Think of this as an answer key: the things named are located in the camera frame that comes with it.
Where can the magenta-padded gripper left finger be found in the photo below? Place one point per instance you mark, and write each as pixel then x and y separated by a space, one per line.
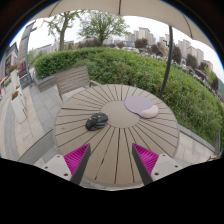
pixel 63 165

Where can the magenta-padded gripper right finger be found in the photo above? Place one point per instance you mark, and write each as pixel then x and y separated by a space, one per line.
pixel 159 165

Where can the black computer mouse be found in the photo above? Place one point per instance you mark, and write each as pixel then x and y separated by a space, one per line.
pixel 96 121

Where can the lilac mouse pad with wrist rest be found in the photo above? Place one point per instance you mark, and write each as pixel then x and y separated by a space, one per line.
pixel 138 104

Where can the white planter box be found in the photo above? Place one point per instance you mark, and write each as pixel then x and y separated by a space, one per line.
pixel 18 106

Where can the grey slatted outdoor chair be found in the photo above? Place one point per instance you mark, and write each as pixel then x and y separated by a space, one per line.
pixel 71 80

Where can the green hedge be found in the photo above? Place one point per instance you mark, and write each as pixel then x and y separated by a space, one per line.
pixel 133 70

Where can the dark curved parasol pole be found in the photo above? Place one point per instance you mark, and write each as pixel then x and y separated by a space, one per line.
pixel 168 60

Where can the distant apartment buildings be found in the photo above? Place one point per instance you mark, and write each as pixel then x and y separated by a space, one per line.
pixel 185 48

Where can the tall grey sign pillar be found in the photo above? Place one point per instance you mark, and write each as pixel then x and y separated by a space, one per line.
pixel 25 50

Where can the bare-trunked leaning tree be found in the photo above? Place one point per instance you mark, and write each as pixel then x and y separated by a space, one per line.
pixel 61 30

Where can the round leafy tree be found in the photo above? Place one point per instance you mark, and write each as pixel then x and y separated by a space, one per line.
pixel 101 25

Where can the beige parasol canopy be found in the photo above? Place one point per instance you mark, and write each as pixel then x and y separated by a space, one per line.
pixel 100 7

